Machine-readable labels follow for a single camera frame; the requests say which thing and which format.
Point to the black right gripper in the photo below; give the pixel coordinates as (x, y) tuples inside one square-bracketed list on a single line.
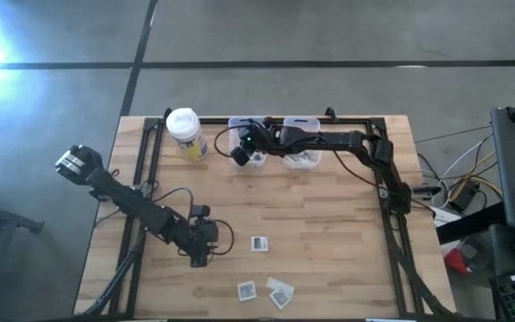
[(271, 141)]

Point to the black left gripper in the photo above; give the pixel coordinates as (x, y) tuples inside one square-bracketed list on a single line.
[(199, 237)]

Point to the square printed antiseptic wipe packet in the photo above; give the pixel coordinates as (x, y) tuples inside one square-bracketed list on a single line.
[(259, 243), (257, 158), (247, 290), (281, 297)]

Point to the white plain bandage wrapper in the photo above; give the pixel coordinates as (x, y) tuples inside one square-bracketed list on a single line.
[(295, 159), (275, 283)]

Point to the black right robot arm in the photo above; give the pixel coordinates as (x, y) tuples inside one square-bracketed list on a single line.
[(351, 138)]

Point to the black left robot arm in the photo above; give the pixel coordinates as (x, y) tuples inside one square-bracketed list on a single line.
[(123, 199)]

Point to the clear plastic bin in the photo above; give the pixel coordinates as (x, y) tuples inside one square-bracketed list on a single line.
[(289, 121), (234, 136)]

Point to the yellow disinfecting wipes canister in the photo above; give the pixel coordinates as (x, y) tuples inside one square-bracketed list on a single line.
[(186, 129)]

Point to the black floor stand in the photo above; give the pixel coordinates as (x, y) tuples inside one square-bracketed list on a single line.
[(16, 221)]

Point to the white paper sheet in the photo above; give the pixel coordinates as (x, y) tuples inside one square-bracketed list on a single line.
[(445, 217)]

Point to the black power brick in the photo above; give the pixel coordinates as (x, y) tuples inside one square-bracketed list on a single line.
[(463, 197)]

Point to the black cart leg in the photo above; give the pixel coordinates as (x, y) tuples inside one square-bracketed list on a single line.
[(467, 223)]

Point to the red object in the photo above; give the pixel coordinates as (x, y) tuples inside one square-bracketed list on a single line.
[(456, 261)]

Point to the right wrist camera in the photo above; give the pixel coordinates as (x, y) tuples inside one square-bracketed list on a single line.
[(240, 155)]

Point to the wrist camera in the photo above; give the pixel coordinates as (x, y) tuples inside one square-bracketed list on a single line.
[(240, 155), (200, 210)]

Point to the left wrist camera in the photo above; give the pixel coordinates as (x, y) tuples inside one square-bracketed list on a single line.
[(200, 210)]

